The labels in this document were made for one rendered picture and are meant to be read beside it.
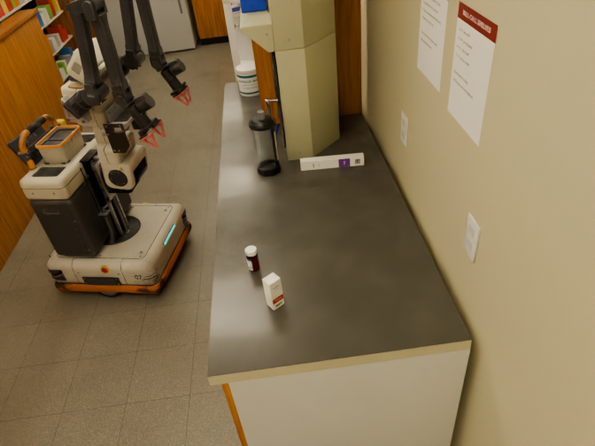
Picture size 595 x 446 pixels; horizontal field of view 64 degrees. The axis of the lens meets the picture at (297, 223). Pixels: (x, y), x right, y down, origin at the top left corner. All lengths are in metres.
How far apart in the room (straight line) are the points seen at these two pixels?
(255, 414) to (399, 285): 0.56
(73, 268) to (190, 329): 0.77
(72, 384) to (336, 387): 1.66
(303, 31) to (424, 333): 1.14
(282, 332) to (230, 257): 0.38
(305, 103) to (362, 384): 1.11
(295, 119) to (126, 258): 1.36
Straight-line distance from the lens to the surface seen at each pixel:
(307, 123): 2.00
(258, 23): 1.88
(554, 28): 0.93
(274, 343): 1.34
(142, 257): 2.81
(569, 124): 0.89
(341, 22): 2.27
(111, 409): 2.57
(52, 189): 2.71
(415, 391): 1.49
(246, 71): 2.70
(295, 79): 1.92
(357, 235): 1.63
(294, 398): 1.42
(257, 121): 1.89
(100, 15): 2.16
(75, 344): 2.92
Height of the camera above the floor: 1.99
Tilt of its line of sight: 38 degrees down
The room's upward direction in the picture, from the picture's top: 7 degrees counter-clockwise
